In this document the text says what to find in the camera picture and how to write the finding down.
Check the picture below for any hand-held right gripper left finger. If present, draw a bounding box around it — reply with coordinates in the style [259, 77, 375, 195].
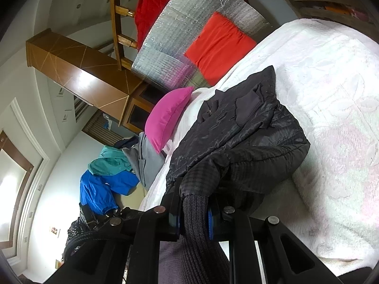
[44, 188, 182, 284]

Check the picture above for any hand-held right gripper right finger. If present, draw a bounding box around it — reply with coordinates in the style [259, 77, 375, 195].
[207, 197, 341, 284]

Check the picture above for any dark grey jacket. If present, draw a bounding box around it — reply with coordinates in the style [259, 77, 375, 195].
[164, 65, 311, 284]

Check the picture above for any mauve knit cloth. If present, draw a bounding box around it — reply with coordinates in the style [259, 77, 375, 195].
[159, 240, 191, 284]

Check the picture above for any grey garment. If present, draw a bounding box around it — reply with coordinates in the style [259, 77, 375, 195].
[122, 132, 167, 187]

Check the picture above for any blue jacket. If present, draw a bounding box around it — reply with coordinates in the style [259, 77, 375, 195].
[79, 169, 140, 216]

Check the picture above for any teal garment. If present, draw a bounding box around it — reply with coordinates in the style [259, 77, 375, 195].
[89, 145, 134, 178]

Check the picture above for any dark patterned cloth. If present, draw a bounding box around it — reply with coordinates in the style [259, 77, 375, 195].
[63, 217, 91, 250]

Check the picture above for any pink pillow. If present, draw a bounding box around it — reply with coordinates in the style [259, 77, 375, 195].
[145, 87, 195, 154]

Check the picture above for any white patterned bedspread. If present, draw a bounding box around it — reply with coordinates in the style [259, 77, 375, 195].
[139, 18, 379, 273]

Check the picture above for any brown wooden wardrobe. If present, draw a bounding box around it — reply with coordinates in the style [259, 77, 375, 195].
[26, 29, 156, 132]

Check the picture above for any orange-red pillow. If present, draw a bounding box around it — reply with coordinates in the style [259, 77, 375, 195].
[184, 12, 257, 86]

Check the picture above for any silver foil insulation sheet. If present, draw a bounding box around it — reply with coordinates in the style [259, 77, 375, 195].
[132, 0, 271, 93]

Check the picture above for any wooden bed headboard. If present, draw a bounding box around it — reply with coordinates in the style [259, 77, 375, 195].
[111, 0, 145, 71]

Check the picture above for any red blanket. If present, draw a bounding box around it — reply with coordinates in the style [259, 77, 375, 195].
[135, 0, 188, 51]

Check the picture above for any black braided cable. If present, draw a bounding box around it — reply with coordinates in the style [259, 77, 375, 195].
[63, 230, 99, 262]

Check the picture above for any wall air vent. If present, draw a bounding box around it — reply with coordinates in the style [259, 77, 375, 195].
[72, 94, 90, 122]

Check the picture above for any wooden window frame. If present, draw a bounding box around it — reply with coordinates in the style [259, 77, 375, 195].
[0, 129, 45, 261]

